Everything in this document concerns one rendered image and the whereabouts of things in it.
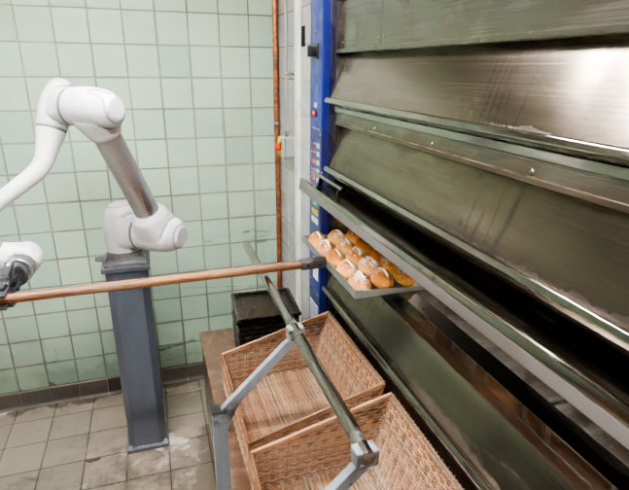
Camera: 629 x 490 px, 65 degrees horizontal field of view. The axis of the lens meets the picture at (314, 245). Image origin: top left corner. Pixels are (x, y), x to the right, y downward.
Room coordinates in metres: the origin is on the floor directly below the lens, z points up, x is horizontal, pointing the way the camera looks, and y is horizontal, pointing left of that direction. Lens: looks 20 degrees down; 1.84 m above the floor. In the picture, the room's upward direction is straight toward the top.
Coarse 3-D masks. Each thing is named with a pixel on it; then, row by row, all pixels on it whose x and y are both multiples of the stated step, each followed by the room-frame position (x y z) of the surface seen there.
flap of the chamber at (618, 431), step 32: (352, 192) 1.87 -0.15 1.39; (352, 224) 1.40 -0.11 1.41; (384, 224) 1.44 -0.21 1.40; (384, 256) 1.18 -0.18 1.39; (416, 256) 1.15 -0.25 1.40; (448, 256) 1.18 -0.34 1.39; (480, 288) 0.97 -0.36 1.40; (512, 288) 1.00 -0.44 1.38; (480, 320) 0.81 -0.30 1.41; (512, 320) 0.82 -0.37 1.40; (544, 320) 0.84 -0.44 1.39; (512, 352) 0.72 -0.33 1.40; (576, 352) 0.72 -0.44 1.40; (608, 352) 0.73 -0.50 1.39; (608, 384) 0.62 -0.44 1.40; (608, 416) 0.54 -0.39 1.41
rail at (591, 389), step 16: (320, 192) 1.69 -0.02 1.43; (336, 208) 1.53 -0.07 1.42; (368, 224) 1.33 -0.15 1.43; (384, 240) 1.20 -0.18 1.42; (400, 256) 1.11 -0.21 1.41; (432, 272) 0.98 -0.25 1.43; (448, 288) 0.91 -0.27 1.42; (464, 304) 0.86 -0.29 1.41; (480, 304) 0.83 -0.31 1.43; (496, 320) 0.77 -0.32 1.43; (512, 336) 0.73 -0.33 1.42; (528, 336) 0.71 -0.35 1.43; (528, 352) 0.69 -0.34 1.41; (544, 352) 0.66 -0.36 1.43; (560, 368) 0.63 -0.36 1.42; (576, 368) 0.62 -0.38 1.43; (576, 384) 0.60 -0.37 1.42; (592, 384) 0.58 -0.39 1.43; (592, 400) 0.57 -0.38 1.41; (608, 400) 0.55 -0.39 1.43; (624, 416) 0.53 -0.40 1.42
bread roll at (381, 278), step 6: (378, 270) 1.46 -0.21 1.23; (384, 270) 1.45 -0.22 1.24; (372, 276) 1.46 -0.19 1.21; (378, 276) 1.44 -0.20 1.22; (384, 276) 1.43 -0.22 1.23; (390, 276) 1.43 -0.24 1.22; (372, 282) 1.45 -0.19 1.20; (378, 282) 1.43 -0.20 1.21; (384, 282) 1.42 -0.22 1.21; (390, 282) 1.42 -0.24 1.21; (384, 288) 1.42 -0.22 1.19
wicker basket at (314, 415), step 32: (320, 320) 1.90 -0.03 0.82; (256, 352) 1.81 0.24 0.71; (288, 352) 1.86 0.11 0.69; (320, 352) 1.86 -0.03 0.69; (352, 352) 1.64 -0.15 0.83; (224, 384) 1.74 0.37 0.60; (288, 384) 1.77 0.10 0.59; (352, 384) 1.57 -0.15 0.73; (384, 384) 1.40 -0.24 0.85; (256, 416) 1.56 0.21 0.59; (288, 416) 1.56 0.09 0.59; (320, 416) 1.33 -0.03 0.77; (256, 448) 1.26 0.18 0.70
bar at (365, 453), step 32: (256, 256) 1.73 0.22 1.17; (288, 320) 1.24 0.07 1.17; (256, 384) 1.16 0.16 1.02; (320, 384) 0.95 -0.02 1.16; (224, 416) 1.12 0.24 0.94; (352, 416) 0.83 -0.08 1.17; (224, 448) 1.12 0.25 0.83; (352, 448) 0.75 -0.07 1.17; (224, 480) 1.12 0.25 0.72; (352, 480) 0.73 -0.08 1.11
